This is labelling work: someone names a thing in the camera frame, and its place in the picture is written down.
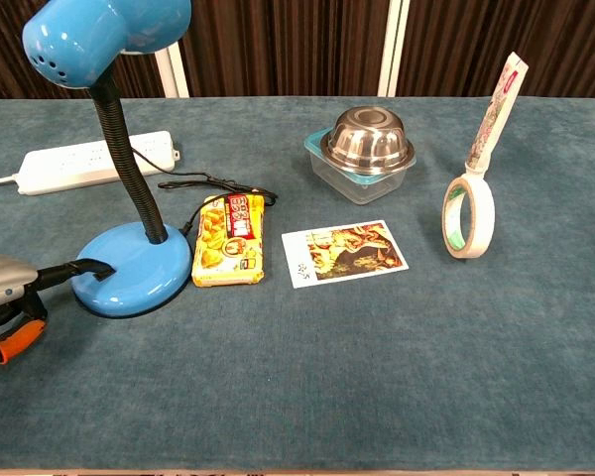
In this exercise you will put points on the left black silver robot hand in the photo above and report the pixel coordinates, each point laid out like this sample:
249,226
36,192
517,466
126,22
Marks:
5,282

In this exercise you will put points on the blue desk lamp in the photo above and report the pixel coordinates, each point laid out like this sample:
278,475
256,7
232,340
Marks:
129,277

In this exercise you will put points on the white power strip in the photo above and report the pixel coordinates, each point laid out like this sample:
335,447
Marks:
69,163

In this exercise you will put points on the yellow snack pack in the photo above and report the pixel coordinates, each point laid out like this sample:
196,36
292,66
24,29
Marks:
228,248

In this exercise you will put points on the blue table mat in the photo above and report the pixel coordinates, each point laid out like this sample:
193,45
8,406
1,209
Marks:
327,372

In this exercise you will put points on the printed picture card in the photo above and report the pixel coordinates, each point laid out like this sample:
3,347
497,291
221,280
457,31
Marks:
347,253

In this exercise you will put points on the clear container teal rim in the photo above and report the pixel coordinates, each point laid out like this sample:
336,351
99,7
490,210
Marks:
362,188

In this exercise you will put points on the stainless steel bowl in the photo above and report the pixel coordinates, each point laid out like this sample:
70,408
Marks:
369,139

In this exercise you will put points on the white tape roll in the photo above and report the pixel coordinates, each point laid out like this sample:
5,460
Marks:
481,218

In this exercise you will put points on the white patterned tube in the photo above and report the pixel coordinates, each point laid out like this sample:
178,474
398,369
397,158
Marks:
493,124

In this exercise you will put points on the white frame post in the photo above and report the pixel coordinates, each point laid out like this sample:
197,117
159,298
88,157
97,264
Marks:
176,74
392,49

